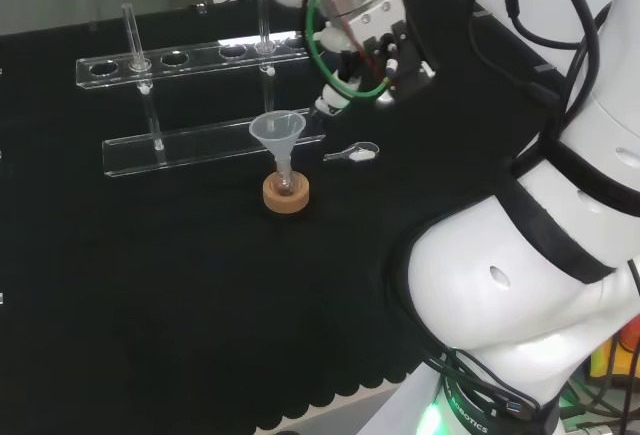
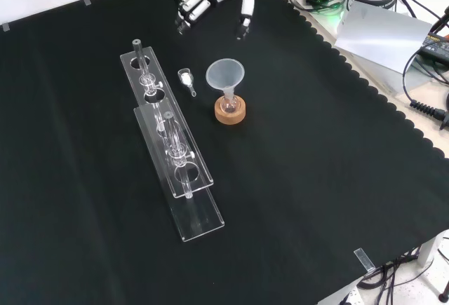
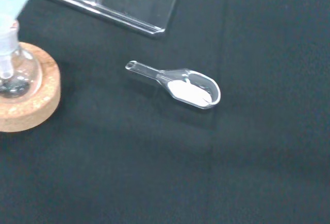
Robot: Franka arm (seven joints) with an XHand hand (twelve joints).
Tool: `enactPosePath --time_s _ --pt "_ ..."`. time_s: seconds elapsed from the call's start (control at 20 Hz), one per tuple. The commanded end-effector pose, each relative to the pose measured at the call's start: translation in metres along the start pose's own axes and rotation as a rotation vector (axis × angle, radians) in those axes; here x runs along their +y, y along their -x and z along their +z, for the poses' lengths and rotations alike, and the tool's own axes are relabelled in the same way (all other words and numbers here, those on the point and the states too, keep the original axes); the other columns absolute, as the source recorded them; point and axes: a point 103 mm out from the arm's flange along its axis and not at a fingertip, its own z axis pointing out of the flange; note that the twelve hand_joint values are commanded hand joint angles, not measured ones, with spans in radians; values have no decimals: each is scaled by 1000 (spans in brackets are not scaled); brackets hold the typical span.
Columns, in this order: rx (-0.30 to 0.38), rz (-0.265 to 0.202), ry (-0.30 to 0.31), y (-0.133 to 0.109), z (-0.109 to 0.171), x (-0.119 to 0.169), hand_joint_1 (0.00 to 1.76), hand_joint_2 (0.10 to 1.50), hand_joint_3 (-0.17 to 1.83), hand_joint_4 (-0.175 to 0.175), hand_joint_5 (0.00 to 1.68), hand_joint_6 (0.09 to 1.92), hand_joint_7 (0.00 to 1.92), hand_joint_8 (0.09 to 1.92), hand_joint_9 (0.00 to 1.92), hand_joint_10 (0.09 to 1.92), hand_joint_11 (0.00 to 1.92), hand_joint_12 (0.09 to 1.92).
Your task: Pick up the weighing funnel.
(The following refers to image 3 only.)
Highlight clear acrylic funnel stand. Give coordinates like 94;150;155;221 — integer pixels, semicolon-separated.
33;0;180;39

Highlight translucent plastic funnel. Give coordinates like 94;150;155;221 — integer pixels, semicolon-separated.
0;0;37;79

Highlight black bench cloth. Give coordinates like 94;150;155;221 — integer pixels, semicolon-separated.
0;0;330;224

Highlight round-bottom glass flask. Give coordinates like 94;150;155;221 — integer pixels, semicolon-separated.
0;19;43;100

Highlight round cork ring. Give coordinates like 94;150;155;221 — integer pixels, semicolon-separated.
0;41;62;133

